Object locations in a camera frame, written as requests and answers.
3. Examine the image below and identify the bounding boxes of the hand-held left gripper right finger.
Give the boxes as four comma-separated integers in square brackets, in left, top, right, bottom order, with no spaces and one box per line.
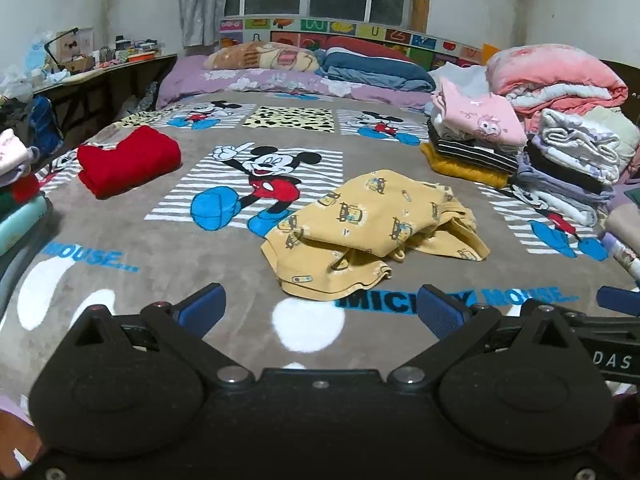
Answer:
[387,284,585,392]

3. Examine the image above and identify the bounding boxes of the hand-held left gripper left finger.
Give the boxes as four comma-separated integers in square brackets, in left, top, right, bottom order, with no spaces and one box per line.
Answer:
[62,282,256,392]

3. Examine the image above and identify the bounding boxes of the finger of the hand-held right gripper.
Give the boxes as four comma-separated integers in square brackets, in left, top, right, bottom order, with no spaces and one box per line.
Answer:
[562,285,640,343]

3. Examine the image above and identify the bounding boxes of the yellow printed garment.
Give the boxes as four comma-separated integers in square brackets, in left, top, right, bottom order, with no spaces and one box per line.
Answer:
[261,170,492,302]

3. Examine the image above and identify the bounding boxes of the tall stack of folded clothes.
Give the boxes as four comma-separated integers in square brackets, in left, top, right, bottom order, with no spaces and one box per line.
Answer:
[510,107,640,227]

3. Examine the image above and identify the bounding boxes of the low stack of folded clothes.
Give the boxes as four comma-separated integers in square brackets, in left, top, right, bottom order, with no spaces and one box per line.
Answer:
[0,129,53,261]

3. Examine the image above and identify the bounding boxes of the floral lavender folded cloth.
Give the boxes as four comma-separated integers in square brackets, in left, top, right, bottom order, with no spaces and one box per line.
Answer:
[599,232,640,287]

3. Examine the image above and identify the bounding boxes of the grey cartoon printed blanket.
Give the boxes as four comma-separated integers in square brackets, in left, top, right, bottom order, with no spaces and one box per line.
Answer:
[0,91,640,406]

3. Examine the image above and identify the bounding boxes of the beige folded blanket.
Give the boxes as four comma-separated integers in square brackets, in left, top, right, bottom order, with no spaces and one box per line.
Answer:
[604,199,640,243]

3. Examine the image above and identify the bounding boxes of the mustard folded garment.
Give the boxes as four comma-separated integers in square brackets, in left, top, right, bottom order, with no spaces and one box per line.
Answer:
[420,142,511,190]

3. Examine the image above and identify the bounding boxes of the black striped folded garment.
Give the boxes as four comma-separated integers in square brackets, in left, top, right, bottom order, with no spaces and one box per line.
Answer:
[427,125,523,175]

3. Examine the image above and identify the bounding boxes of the red folded garment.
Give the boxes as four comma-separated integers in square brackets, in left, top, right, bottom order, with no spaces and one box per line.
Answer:
[76,125,182,199]

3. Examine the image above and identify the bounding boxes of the pink printed folded garment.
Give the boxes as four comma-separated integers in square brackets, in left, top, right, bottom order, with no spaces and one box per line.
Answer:
[432,80,528,147]

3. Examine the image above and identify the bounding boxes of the dark wooden furniture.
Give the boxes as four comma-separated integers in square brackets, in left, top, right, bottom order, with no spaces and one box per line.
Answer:
[599,59,640,123]

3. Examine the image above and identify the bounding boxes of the purple printed bed sheet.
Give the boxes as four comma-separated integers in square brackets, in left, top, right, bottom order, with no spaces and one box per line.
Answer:
[156,54,435,111]

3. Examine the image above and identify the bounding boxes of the white crumpled garment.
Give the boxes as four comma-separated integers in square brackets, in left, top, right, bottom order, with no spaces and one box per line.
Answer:
[431,63,496,97]

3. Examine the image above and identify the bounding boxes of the blue bag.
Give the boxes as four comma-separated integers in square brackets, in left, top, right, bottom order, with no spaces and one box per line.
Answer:
[29,95,65,157]

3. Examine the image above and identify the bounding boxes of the pink quilt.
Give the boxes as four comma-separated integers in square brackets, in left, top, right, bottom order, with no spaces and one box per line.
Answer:
[486,45,629,115]

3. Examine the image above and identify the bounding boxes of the dark desk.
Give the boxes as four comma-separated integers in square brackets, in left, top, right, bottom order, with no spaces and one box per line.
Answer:
[32,52,179,128]

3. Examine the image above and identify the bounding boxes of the blue folded quilt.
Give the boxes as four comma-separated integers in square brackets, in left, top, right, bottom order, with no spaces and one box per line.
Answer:
[316,47,437,94]

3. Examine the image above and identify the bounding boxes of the tan printed pillow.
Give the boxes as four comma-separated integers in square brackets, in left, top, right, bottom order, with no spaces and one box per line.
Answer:
[204,42,322,74]

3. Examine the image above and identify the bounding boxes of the pile of small desk items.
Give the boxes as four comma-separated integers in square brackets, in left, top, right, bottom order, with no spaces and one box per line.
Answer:
[95,35,166,68]

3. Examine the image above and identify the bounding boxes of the red pillow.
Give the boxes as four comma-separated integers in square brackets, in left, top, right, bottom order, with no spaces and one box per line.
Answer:
[324,36,417,65]

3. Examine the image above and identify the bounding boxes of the cardboard box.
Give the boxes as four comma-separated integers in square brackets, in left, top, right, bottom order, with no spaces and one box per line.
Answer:
[55,27,97,72]

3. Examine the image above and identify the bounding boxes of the crumpled plastic bags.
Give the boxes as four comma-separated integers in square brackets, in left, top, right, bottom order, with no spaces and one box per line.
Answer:
[0,30,66,106]

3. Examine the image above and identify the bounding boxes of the colourful printed headboard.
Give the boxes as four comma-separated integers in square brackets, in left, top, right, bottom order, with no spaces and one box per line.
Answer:
[219,16,501,72]

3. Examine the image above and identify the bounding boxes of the black desk lamp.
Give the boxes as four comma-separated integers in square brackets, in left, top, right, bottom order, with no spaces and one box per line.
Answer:
[44,26,81,70]

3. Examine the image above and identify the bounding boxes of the grey curtain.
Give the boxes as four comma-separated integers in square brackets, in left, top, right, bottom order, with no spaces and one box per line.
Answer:
[179,0,230,49]

